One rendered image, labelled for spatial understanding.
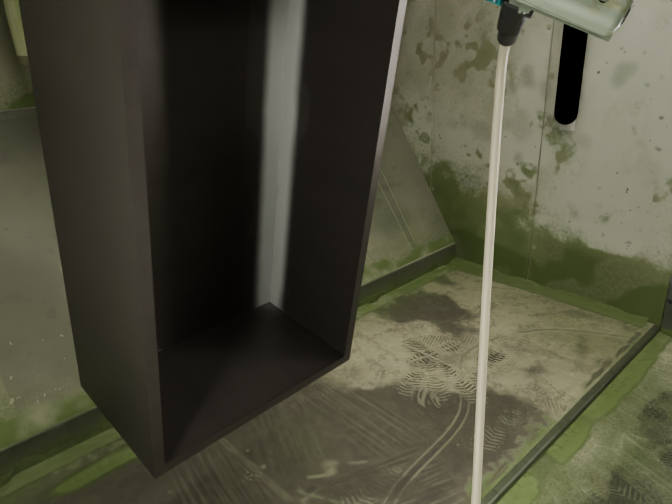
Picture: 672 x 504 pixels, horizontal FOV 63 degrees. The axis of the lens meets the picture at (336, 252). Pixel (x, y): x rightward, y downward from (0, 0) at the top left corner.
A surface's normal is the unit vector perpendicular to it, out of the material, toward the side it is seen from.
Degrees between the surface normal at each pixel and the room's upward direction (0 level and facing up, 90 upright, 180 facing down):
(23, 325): 57
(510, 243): 90
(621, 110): 90
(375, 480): 0
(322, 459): 0
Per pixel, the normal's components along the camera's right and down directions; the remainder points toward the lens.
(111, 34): -0.69, 0.29
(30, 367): 0.55, -0.30
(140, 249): 0.71, 0.42
